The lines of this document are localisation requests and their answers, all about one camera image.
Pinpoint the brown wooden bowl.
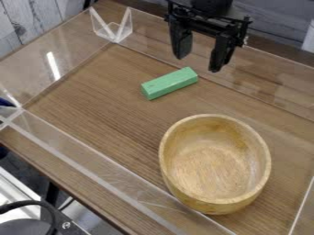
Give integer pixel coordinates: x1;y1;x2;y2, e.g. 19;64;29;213
158;114;272;215

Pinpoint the black metal bracket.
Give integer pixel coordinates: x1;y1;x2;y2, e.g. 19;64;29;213
40;202;91;235

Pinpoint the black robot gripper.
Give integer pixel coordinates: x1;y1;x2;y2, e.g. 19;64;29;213
166;0;252;73

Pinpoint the green rectangular block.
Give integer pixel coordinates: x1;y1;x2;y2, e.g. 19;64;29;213
141;67;199;100

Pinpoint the black cable loop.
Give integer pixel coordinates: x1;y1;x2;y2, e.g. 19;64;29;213
0;199;59;235

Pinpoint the clear acrylic enclosure wall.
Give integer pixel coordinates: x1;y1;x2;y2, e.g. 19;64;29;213
0;0;314;235

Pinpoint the blue object at left edge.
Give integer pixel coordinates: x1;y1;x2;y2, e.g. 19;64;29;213
0;97;15;107

